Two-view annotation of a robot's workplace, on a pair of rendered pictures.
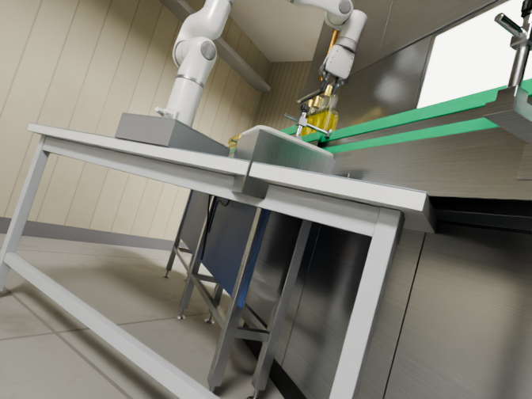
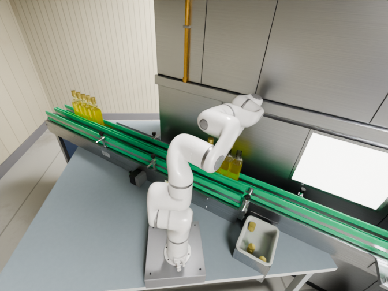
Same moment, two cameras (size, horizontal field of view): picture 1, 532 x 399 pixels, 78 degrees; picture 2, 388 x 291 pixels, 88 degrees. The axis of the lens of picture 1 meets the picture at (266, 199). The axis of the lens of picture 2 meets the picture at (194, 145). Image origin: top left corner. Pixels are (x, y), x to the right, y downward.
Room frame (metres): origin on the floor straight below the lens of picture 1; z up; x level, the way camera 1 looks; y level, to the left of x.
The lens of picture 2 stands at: (0.68, 0.63, 1.79)
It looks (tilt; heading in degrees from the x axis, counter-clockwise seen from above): 35 degrees down; 319
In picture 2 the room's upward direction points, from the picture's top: 4 degrees clockwise
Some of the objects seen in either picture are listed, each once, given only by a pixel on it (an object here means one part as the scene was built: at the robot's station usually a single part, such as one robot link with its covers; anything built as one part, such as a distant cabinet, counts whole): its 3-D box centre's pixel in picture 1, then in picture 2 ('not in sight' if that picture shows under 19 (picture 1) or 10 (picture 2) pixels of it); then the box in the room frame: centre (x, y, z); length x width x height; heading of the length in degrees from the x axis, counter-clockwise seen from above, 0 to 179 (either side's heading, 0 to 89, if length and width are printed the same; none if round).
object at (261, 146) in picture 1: (289, 165); (257, 238); (0.89, -0.04, 0.79); 0.27 x 0.17 x 0.08; 112
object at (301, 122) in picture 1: (306, 127); (246, 200); (1.02, -0.06, 0.95); 0.17 x 0.03 x 0.12; 112
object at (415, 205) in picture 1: (267, 199); (174, 171); (1.63, -0.01, 0.73); 1.58 x 1.52 x 0.04; 57
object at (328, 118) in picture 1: (323, 135); (234, 172); (1.19, -0.14, 0.99); 0.06 x 0.06 x 0.21; 21
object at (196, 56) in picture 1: (195, 62); (176, 222); (1.08, 0.36, 1.07); 0.13 x 0.10 x 0.16; 46
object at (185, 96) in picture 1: (180, 104); (178, 246); (1.06, 0.36, 0.91); 0.16 x 0.13 x 0.15; 157
